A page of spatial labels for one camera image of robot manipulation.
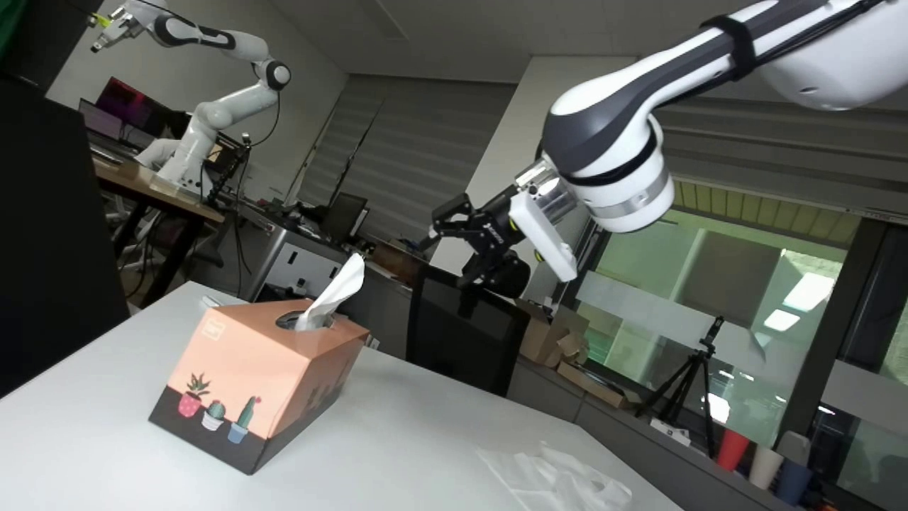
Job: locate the pink cactus print tissue box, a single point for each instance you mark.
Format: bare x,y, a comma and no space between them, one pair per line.
258,378

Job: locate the white cup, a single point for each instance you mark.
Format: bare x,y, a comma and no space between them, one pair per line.
767,467

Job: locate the black flat panel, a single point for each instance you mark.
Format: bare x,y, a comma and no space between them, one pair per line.
469,329

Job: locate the wooden desk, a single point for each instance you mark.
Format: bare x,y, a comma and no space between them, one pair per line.
151,189

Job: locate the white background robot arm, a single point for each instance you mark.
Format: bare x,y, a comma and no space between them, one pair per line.
202,115

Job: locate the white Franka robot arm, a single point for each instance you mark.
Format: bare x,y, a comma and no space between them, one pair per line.
719,67

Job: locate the brown cardboard box with clutter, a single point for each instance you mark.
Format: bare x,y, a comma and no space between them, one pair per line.
557,345

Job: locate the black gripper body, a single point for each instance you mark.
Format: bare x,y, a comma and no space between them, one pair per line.
507,257

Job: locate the black camera tripod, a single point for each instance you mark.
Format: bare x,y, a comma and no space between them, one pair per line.
690,378

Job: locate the red cup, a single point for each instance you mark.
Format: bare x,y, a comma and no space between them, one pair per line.
731,453

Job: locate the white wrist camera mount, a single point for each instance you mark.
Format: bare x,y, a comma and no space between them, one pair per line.
550,231

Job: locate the white tissue sheet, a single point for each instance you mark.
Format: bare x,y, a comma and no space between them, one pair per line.
331,288

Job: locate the dark laptop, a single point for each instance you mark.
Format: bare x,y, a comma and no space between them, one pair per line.
344,217

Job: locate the clear plastic sheet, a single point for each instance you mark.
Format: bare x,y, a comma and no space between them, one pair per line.
557,478

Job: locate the large black screen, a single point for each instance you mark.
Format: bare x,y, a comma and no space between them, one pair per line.
57,244

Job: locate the blue cup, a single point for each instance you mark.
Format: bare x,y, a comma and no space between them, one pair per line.
797,483

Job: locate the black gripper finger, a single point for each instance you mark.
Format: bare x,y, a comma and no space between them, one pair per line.
455,217
476,270

